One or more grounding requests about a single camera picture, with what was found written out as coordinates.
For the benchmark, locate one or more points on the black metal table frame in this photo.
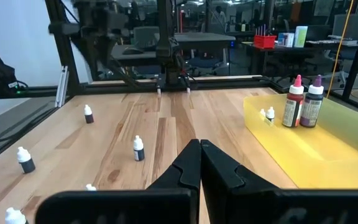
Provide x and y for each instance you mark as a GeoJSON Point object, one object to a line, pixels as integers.
{"type": "Point", "coordinates": [61, 46]}

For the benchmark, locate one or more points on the red-tipped food coloring bottle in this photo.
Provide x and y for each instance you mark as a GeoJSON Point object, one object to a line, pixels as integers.
{"type": "Point", "coordinates": [292, 109]}

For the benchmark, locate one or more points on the silver aluminium extrusion bar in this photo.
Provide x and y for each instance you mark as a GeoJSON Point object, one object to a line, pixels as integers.
{"type": "Point", "coordinates": [62, 87]}

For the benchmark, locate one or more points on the purple-tipped food coloring bottle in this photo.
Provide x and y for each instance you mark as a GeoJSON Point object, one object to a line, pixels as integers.
{"type": "Point", "coordinates": [312, 109]}

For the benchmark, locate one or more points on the white and blue box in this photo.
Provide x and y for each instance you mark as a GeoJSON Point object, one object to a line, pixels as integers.
{"type": "Point", "coordinates": [286, 39]}

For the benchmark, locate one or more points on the grey desk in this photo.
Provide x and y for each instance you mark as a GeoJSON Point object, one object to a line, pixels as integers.
{"type": "Point", "coordinates": [197, 39]}

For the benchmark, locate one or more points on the person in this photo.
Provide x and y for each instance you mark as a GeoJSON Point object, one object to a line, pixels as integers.
{"type": "Point", "coordinates": [218, 17]}

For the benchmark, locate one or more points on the grey office chair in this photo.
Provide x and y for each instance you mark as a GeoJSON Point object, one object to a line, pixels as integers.
{"type": "Point", "coordinates": [146, 35]}
{"type": "Point", "coordinates": [348, 28]}

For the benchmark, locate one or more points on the green and white box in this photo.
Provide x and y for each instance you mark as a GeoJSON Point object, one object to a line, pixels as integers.
{"type": "Point", "coordinates": [301, 36]}

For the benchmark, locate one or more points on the small grape purple dropper bottle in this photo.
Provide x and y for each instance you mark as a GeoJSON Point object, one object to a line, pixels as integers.
{"type": "Point", "coordinates": [25, 160]}

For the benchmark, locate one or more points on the red pen bin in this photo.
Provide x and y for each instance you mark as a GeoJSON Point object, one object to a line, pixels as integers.
{"type": "Point", "coordinates": [264, 42]}

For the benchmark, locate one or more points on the yellow translucent plastic bin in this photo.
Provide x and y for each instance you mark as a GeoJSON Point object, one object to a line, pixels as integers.
{"type": "Point", "coordinates": [322, 155]}

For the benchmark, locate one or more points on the black desk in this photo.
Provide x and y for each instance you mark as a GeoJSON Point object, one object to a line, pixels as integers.
{"type": "Point", "coordinates": [322, 46]}

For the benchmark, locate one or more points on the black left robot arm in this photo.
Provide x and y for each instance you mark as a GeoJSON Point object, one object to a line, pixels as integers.
{"type": "Point", "coordinates": [166, 56]}

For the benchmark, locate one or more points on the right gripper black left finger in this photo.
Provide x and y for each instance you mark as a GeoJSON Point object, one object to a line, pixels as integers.
{"type": "Point", "coordinates": [120, 208]}

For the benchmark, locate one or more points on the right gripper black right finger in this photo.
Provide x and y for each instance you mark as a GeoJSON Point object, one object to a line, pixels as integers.
{"type": "Point", "coordinates": [259, 208]}

